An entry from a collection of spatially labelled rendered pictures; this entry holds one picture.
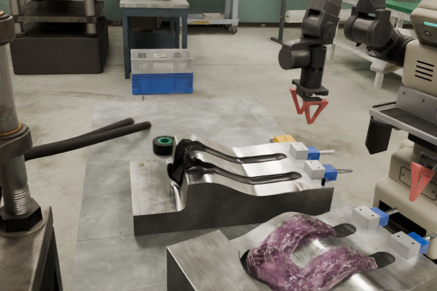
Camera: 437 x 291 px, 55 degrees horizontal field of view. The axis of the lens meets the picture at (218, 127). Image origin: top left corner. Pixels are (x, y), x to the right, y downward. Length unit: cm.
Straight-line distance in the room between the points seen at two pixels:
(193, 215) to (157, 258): 13
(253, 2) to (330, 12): 654
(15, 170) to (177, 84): 327
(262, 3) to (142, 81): 395
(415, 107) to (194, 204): 64
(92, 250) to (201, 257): 30
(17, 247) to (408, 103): 105
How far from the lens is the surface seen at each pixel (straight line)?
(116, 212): 113
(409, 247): 99
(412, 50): 125
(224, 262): 81
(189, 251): 83
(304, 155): 122
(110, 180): 126
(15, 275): 103
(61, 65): 493
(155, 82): 419
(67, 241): 236
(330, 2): 110
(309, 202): 111
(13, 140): 101
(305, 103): 111
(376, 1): 123
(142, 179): 114
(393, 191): 135
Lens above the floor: 145
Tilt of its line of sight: 24 degrees down
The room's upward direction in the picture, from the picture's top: 3 degrees clockwise
